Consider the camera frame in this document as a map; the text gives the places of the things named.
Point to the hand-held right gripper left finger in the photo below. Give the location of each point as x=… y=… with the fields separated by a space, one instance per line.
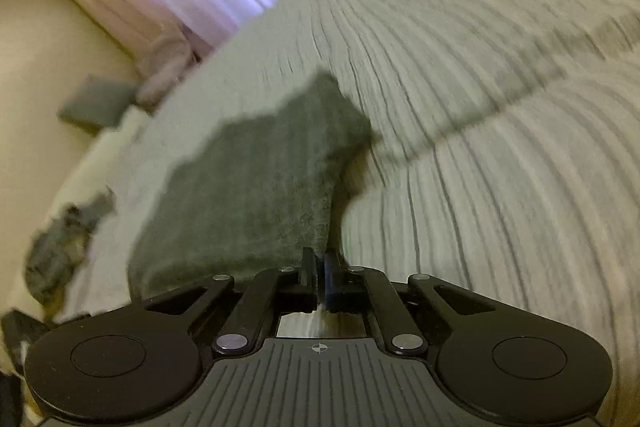
x=309 y=269

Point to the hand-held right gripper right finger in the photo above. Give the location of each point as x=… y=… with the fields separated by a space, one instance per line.
x=330 y=276

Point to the grey fuzzy garment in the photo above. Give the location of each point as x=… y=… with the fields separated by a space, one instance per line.
x=250 y=187

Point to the white ribbed bed blanket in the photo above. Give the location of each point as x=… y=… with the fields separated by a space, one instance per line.
x=475 y=107

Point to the white bed sheet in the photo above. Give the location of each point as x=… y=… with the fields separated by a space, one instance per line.
x=95 y=167

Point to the dark crumpled cloth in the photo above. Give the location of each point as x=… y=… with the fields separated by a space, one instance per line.
x=55 y=252

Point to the grey flat object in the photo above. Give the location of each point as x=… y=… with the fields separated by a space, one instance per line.
x=95 y=103

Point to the black angular object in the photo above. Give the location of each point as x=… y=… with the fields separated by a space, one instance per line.
x=17 y=332

